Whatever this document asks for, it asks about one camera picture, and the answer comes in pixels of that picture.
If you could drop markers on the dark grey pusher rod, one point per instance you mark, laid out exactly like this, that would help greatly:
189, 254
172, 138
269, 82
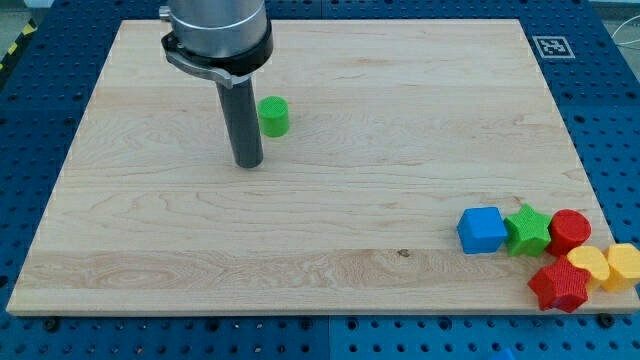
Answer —
240, 114

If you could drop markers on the green cylinder block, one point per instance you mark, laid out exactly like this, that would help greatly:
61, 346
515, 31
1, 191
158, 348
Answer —
273, 116

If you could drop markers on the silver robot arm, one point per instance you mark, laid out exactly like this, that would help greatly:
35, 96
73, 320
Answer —
224, 41

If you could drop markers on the wooden board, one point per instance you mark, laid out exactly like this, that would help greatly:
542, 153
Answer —
397, 127

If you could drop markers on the blue cube block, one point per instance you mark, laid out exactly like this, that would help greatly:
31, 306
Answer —
481, 230

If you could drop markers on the white fiducial marker tag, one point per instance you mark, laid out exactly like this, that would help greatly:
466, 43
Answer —
553, 47

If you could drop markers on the green star block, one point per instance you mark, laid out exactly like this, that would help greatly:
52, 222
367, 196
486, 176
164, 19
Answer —
528, 232

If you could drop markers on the red cylinder block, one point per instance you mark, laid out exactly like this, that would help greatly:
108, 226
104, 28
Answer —
568, 229

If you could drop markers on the red star block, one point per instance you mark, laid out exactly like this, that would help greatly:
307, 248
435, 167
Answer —
561, 286

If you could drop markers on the yellow rounded block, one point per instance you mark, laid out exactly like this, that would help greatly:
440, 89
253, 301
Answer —
591, 259

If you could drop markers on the yellow hexagon block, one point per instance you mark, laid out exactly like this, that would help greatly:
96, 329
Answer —
623, 261

